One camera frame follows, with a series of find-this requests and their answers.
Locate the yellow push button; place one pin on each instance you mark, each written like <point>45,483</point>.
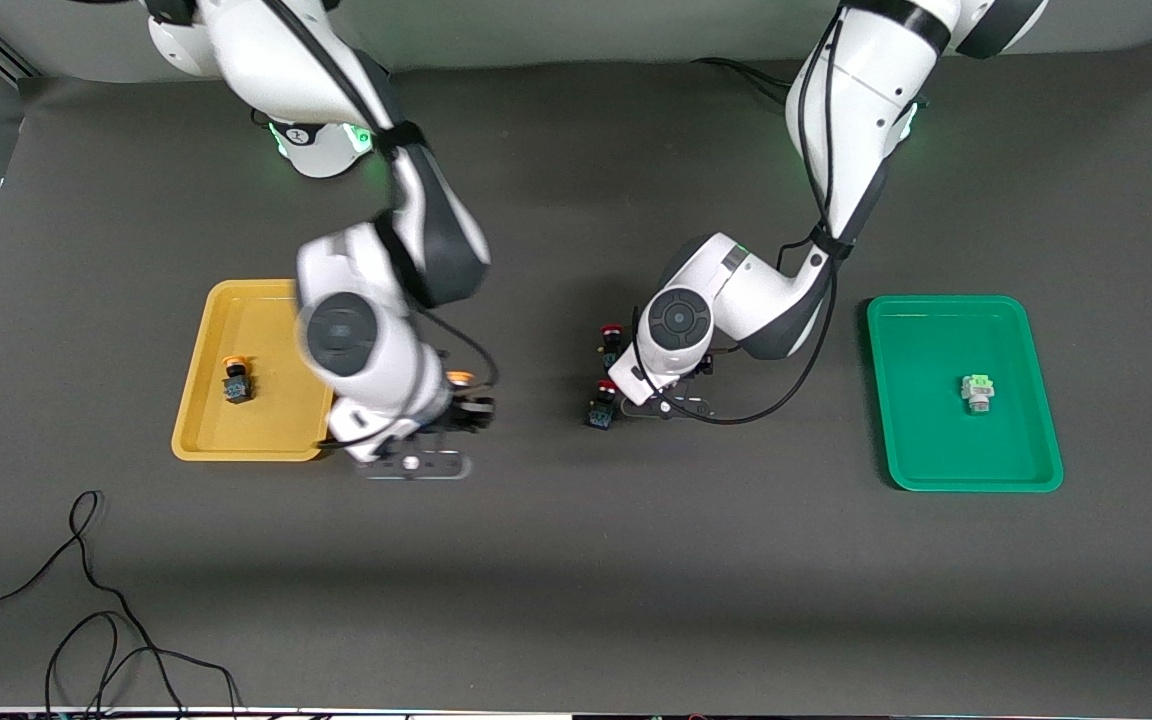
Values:
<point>460,378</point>
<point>236,382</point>

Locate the green and white button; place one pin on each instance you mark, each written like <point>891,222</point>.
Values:
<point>978,393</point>

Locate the dark grey table mat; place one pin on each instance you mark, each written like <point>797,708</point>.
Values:
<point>576,560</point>

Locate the yellow plastic tray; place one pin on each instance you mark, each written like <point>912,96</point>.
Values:
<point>256,420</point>

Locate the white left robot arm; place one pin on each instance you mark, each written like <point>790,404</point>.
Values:
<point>856,100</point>

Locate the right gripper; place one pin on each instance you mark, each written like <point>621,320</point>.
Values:
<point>468,412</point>

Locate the green plastic tray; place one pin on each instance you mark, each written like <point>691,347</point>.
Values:
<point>936,420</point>

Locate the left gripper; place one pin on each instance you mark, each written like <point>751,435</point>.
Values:
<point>612,372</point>

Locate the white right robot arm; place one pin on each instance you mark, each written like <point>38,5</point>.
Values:
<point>356,330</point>

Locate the red push button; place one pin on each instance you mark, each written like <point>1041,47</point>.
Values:
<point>612,335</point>
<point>602,407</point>

